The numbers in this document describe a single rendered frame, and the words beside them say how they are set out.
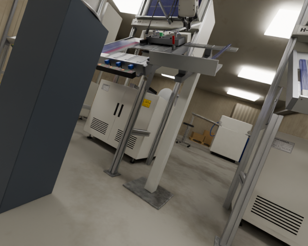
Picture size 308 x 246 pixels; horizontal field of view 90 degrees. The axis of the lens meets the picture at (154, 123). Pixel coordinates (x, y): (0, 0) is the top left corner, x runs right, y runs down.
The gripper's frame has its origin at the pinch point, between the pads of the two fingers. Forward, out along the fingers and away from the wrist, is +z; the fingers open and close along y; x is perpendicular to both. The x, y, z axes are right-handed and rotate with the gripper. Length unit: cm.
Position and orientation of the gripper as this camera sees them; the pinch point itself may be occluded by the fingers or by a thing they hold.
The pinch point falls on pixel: (187, 26)
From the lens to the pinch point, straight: 107.6
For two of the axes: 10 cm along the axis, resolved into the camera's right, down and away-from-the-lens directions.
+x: -5.4, 6.5, -5.3
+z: 1.2, 6.8, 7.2
